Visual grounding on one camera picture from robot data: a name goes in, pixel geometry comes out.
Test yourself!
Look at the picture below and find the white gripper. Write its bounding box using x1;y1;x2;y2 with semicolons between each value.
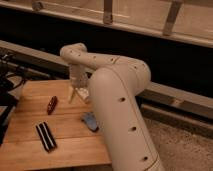
68;64;88;103

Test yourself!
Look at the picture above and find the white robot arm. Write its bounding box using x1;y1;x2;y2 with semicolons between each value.
60;43;165;171

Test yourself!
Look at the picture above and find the red pocket knife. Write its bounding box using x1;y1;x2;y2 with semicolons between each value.
47;96;58;115

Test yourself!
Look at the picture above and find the blue sponge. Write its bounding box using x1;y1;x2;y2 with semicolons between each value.
81;112;99;132

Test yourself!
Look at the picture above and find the wooden board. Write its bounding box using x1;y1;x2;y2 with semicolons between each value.
0;80;110;171

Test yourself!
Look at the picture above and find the black white striped block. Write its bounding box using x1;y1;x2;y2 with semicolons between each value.
36;122;57;152

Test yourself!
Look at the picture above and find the black equipment with cables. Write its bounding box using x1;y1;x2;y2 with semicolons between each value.
0;53;26;145

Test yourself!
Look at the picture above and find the metal window frame rail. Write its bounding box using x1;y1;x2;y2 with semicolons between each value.
0;0;213;48

